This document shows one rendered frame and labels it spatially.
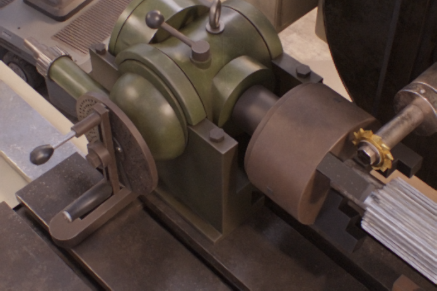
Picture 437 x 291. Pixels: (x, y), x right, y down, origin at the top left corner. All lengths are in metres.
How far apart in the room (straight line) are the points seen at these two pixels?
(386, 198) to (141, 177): 0.38
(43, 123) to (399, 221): 1.03
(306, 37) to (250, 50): 1.90
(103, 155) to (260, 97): 0.26
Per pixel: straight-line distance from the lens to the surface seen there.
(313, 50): 3.15
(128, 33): 1.33
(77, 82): 1.36
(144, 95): 1.24
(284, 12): 1.53
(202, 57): 1.24
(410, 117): 1.17
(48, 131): 1.92
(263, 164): 1.18
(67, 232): 1.38
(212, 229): 1.38
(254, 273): 1.35
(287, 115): 1.17
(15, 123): 1.95
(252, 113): 1.25
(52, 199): 1.46
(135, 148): 1.22
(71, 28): 2.88
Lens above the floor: 2.16
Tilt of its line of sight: 49 degrees down
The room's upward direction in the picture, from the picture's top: straight up
